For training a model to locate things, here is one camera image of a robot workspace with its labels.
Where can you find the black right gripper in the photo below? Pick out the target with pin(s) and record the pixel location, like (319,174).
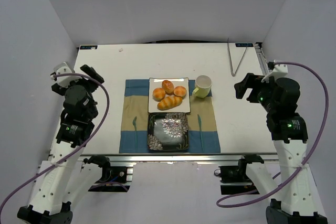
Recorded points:
(250,87)

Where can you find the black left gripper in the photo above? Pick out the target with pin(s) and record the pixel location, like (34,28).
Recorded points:
(89,77)

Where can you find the round bread roll top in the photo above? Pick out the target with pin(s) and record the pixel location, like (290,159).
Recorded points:
(168,87)

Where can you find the round bread roll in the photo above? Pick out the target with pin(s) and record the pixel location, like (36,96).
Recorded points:
(158,94)
(168,87)
(180,91)

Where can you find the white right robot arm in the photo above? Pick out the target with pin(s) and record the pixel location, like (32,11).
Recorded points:
(293,203)

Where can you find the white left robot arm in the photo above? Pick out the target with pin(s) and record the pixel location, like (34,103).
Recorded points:
(56,197)

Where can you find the round bread roll right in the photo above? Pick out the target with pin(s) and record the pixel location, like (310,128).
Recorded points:
(180,91)

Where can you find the long striped bread loaf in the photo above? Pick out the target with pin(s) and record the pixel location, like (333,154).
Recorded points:
(169,103)

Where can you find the round bread roll left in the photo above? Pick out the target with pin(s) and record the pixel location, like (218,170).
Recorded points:
(158,94)

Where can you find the pale yellow mug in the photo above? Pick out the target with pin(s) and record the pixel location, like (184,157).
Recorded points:
(203,86)

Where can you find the green plastic knife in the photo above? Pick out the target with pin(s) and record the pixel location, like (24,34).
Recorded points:
(200,131)

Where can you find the blue and beige placemat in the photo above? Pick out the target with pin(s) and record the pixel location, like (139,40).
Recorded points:
(135,103)

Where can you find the white square plate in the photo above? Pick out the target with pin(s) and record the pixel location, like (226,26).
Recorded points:
(184,107)

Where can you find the green plastic fork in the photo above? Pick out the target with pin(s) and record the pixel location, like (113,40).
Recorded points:
(135,131)

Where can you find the black floral square plate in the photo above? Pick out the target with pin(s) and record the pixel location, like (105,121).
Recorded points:
(167,132)

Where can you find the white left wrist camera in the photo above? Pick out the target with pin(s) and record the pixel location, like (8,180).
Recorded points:
(63,81)

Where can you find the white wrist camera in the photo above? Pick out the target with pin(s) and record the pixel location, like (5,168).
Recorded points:
(276,70)
(63,81)

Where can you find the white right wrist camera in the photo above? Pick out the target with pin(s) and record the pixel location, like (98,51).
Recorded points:
(276,70)

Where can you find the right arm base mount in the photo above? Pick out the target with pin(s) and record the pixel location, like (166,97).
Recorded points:
(232,175)

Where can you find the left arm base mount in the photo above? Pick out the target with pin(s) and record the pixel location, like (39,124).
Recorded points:
(113,178)

